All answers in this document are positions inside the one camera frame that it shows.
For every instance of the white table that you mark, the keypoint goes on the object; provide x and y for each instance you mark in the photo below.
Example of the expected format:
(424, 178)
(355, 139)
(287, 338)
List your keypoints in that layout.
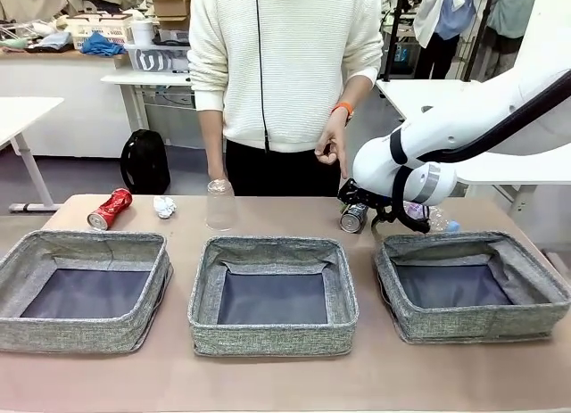
(401, 96)

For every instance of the person's right forearm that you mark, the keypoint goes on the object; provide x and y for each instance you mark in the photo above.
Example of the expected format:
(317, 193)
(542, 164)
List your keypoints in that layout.
(212, 136)

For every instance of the grey fabric basket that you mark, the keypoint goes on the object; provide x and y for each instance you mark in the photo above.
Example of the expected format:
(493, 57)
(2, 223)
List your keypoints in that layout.
(67, 332)
(267, 337)
(468, 324)

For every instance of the background person green jacket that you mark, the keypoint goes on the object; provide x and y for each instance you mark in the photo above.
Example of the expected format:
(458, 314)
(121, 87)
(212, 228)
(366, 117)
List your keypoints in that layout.
(508, 11)

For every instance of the cardboard box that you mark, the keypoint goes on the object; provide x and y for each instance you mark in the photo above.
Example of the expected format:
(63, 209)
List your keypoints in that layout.
(171, 5)

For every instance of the person's right hand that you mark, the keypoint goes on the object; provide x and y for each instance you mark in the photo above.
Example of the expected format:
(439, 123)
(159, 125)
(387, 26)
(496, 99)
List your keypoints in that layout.
(217, 170)

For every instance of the person's left hand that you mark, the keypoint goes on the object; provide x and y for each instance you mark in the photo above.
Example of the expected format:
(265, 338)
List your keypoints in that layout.
(332, 145)

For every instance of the white bucket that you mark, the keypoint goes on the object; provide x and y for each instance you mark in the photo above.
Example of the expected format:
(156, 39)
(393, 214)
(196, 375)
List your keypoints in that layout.
(143, 31)

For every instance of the crushed red drink can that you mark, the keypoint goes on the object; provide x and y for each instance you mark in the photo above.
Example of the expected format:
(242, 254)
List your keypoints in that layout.
(111, 210)

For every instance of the orange wristband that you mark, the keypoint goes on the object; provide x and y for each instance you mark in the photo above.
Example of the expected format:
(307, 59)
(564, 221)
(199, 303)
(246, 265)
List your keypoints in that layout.
(342, 109)

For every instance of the black backpack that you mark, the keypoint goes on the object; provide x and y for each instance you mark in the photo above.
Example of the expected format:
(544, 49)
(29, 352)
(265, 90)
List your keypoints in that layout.
(145, 163)

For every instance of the folded grey clothes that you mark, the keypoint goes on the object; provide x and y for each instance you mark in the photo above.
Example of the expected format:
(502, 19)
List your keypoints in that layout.
(49, 42)

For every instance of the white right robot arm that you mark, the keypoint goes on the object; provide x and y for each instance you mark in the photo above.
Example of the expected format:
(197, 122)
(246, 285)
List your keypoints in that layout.
(383, 163)

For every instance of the crushed clear plastic bottle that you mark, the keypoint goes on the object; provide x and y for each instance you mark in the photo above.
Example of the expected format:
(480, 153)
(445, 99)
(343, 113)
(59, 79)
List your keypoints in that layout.
(432, 217)

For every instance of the black pole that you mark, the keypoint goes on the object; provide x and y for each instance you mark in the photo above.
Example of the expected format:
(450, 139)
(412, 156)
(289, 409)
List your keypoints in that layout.
(394, 38)

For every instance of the dark grey drink can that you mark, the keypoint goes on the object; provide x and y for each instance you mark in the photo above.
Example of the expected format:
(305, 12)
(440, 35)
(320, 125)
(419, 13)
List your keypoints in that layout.
(353, 220)

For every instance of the background person blue shirt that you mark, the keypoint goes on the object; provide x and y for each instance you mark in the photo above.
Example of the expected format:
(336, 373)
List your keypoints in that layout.
(446, 20)

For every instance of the wooden topped counter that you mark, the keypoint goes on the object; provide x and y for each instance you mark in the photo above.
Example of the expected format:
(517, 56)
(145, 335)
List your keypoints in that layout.
(44, 96)

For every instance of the white paper ball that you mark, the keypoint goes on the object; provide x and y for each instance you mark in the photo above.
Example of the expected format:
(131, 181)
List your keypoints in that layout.
(164, 206)

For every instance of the white desk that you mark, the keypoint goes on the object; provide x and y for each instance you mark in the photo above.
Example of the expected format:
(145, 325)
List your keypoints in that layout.
(22, 114)
(134, 79)

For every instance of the person's left forearm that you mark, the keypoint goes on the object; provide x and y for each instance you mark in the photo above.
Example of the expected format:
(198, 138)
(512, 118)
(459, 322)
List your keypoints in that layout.
(357, 94)

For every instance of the cream plastic crate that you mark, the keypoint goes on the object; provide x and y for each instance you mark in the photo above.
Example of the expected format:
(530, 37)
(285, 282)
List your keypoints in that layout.
(98, 29)

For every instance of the person in white sweater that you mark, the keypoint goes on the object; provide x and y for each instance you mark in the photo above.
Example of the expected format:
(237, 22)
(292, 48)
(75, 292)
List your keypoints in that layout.
(290, 74)

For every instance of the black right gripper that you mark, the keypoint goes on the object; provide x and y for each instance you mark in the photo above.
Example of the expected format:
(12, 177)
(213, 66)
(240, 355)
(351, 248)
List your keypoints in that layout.
(372, 198)

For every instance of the clear plastic cup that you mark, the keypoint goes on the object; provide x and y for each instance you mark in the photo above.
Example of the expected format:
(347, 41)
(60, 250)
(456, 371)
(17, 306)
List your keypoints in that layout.
(219, 208)

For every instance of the blue cloth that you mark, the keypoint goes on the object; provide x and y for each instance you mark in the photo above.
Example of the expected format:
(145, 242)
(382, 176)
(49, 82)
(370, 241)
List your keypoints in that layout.
(102, 45)

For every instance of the clear storage bin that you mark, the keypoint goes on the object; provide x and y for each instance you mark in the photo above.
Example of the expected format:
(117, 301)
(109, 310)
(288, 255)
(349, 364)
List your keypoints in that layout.
(156, 58)

